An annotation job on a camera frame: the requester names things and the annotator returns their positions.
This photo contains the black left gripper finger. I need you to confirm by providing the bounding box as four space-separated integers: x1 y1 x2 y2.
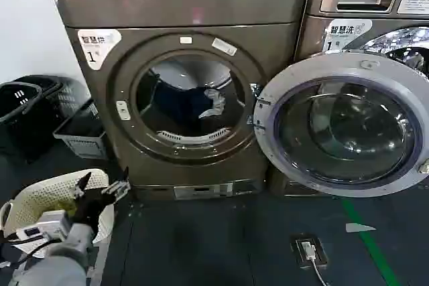
74 171 93 200
101 165 132 205

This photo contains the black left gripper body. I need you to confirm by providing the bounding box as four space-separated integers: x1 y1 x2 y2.
71 188 117 230

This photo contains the yellow-green cloth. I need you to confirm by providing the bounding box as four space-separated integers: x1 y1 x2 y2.
52 198 80 217

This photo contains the white perforated laundry basket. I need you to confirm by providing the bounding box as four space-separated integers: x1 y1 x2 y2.
0 168 115 257

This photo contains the grey rectangular plastic basket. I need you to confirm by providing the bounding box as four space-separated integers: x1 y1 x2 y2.
52 98 109 160

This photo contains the black mesh basket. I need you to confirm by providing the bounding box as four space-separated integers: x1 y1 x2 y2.
13 74 92 126

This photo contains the dark blue garment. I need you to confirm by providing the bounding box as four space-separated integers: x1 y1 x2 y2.
154 81 219 130

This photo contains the white grey garment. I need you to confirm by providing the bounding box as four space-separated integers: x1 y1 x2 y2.
198 87 226 120

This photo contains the floor socket box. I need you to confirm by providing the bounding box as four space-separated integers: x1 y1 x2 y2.
290 232 328 271

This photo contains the grey dryer with open drum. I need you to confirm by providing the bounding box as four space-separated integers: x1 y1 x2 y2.
46 0 310 202

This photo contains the round glass dryer door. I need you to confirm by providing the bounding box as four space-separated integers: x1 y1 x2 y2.
253 52 429 199

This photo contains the white floor tape piece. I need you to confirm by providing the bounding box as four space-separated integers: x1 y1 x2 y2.
345 222 377 234

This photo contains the green floor tape strip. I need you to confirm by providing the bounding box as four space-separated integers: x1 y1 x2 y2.
340 197 402 286

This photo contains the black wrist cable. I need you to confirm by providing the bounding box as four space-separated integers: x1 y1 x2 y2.
0 228 66 269

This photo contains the black basket with handle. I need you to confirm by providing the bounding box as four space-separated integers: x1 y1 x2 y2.
0 80 68 163

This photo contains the white plug with cable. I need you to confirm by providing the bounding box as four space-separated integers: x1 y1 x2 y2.
300 239 326 286

